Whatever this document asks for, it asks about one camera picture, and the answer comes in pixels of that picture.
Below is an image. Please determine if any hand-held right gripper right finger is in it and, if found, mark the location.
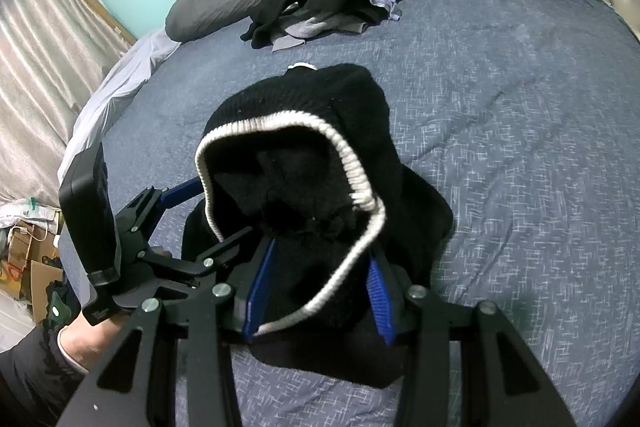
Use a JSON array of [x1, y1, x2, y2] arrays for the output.
[[365, 252, 583, 427]]

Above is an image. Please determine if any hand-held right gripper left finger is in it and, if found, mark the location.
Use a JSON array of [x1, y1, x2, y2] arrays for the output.
[[55, 237, 278, 427]]

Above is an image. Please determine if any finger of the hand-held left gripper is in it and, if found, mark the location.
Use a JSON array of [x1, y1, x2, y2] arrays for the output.
[[149, 178, 205, 219], [166, 227, 259, 281]]

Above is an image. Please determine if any black knit garment white trim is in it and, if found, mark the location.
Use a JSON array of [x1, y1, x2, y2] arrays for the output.
[[181, 63, 453, 390]]

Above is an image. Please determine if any person's left forearm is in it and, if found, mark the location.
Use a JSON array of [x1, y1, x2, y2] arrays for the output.
[[0, 307, 133, 427]]

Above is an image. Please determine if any white plastic bag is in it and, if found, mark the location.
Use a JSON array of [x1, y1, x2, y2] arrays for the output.
[[0, 199, 63, 230]]

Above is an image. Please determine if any cardboard box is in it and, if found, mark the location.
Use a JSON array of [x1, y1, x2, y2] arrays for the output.
[[29, 259, 67, 324], [6, 219, 58, 273]]

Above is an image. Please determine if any white bed sheet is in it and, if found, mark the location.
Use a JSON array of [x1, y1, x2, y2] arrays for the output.
[[57, 29, 183, 188]]

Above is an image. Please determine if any beige curtain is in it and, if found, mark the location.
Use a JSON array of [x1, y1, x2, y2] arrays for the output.
[[0, 0, 138, 208]]

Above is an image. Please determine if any blue patterned blanket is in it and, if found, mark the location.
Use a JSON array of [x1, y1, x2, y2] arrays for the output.
[[57, 0, 640, 427]]

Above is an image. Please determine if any grey garment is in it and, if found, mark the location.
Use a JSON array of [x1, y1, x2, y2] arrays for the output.
[[271, 12, 371, 54]]

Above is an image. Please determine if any wooden window frame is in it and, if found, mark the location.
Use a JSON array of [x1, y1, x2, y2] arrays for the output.
[[79, 0, 139, 46]]

